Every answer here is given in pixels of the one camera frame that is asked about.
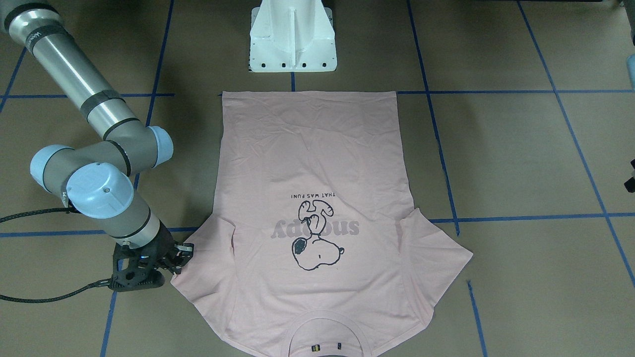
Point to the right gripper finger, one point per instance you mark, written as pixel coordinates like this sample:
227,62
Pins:
185,248
176,264

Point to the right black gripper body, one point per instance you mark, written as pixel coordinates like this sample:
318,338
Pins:
165,249

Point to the pink Snoopy t-shirt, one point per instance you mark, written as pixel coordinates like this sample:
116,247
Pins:
314,247

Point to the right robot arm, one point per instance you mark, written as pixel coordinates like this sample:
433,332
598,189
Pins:
95,179

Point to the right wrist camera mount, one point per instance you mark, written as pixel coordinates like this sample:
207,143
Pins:
126,282

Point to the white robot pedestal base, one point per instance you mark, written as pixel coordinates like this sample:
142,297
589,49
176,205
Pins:
292,36

